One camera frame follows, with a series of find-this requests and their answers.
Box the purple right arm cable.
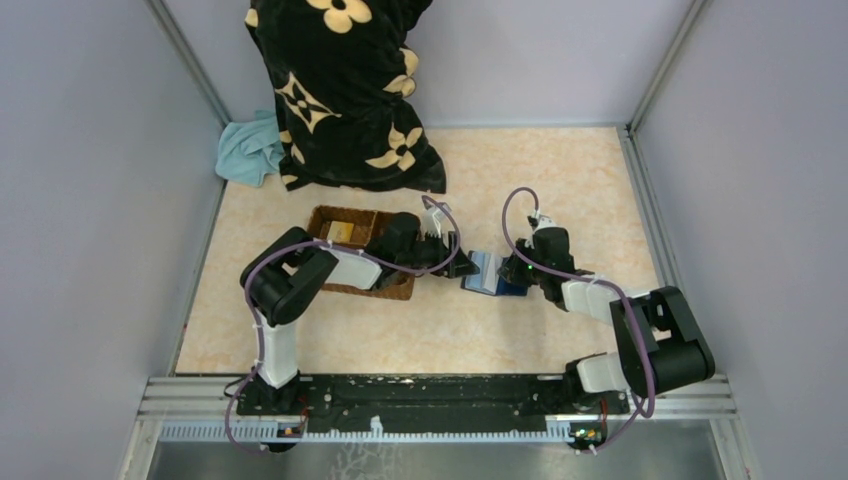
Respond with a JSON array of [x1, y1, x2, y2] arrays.
[[500, 186, 658, 452]]

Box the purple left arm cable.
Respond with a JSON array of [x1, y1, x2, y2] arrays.
[[223, 194, 462, 457]]

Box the gold card in basket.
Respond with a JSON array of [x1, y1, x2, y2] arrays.
[[325, 220, 355, 243]]

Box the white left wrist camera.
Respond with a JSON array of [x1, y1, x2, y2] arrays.
[[421, 203, 451, 240]]

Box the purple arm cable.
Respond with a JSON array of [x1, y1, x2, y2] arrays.
[[223, 194, 462, 457], [500, 186, 658, 452]]

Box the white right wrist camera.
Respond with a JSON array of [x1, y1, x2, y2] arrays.
[[527, 212, 559, 233]]

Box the brown woven divided basket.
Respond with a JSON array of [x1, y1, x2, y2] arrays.
[[306, 205, 415, 301]]

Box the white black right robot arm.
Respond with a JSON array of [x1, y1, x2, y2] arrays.
[[499, 227, 715, 413]]

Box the light blue cloth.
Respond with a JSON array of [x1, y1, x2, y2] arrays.
[[215, 110, 283, 188]]

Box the navy blue card holder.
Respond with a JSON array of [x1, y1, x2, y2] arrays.
[[461, 251, 528, 297]]

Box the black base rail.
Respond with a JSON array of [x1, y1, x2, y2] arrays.
[[231, 374, 630, 418]]

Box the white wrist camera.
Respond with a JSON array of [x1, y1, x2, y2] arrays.
[[421, 203, 451, 240], [527, 212, 559, 233]]

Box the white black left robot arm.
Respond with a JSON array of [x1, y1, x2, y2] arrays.
[[240, 204, 479, 393]]

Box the black floral blanket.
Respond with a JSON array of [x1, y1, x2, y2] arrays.
[[244, 1, 447, 194]]

